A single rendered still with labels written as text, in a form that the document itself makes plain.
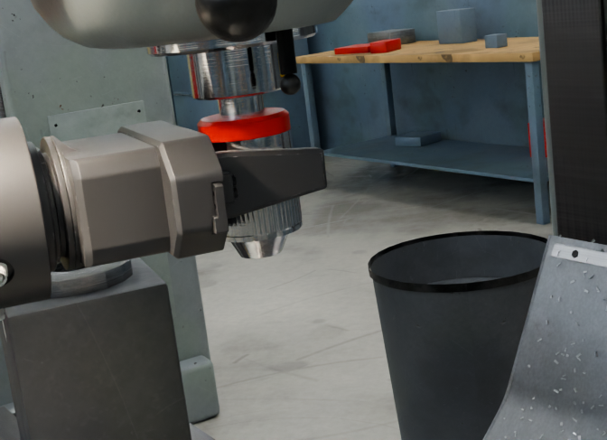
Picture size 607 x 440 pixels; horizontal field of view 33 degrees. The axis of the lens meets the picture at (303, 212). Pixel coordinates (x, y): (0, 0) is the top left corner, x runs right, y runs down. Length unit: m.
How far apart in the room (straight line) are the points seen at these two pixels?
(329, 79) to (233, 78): 7.56
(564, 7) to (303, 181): 0.39
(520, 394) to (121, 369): 0.33
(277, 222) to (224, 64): 0.08
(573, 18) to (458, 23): 5.45
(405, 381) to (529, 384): 1.67
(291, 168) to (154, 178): 0.07
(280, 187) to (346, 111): 7.43
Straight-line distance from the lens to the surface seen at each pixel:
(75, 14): 0.46
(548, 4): 0.86
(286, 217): 0.51
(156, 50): 0.50
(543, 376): 0.88
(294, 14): 0.47
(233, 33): 0.37
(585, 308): 0.86
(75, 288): 0.79
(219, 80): 0.50
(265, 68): 0.50
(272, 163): 0.50
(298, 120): 7.99
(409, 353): 2.49
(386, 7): 7.35
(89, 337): 0.78
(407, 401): 2.57
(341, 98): 7.95
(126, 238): 0.47
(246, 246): 0.52
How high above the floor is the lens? 1.33
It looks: 12 degrees down
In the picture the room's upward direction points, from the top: 7 degrees counter-clockwise
